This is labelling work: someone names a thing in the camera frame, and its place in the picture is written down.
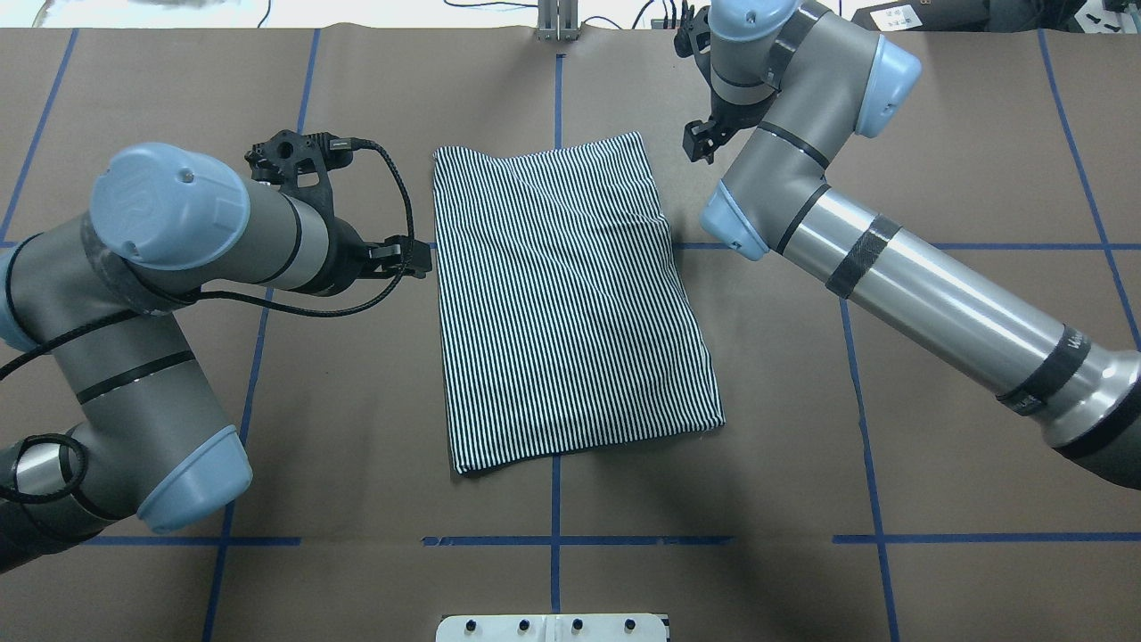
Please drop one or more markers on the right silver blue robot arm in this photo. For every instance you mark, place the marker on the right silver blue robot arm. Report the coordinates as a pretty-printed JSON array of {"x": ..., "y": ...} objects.
[{"x": 803, "y": 80}]

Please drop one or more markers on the black box with label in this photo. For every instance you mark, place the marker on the black box with label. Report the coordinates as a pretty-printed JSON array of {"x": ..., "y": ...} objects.
[{"x": 935, "y": 16}]

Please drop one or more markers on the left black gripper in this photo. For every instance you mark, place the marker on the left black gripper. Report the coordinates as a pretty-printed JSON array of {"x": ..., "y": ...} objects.
[{"x": 346, "y": 252}]

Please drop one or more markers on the aluminium frame post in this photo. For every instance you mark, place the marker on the aluminium frame post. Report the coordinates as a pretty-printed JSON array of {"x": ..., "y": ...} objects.
[{"x": 558, "y": 20}]

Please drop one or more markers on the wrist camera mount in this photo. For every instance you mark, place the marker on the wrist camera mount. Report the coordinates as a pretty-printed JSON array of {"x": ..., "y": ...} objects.
[
  {"x": 299, "y": 165},
  {"x": 692, "y": 38}
]

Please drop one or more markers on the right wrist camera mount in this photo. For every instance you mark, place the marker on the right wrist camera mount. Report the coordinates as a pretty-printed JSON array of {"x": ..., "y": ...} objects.
[{"x": 692, "y": 38}]

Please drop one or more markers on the striped polo shirt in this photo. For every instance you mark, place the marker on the striped polo shirt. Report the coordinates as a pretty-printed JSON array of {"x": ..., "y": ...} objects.
[{"x": 565, "y": 325}]

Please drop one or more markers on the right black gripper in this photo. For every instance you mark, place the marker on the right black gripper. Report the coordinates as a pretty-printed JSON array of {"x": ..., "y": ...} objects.
[{"x": 736, "y": 112}]

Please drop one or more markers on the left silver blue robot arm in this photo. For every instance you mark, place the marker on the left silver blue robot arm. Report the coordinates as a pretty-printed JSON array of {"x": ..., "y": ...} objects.
[{"x": 99, "y": 293}]

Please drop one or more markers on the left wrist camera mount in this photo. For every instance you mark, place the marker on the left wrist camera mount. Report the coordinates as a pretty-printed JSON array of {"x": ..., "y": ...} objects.
[{"x": 299, "y": 165}]

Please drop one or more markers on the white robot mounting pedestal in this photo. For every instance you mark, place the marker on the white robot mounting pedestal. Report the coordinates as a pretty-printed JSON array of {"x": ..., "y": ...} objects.
[{"x": 555, "y": 627}]

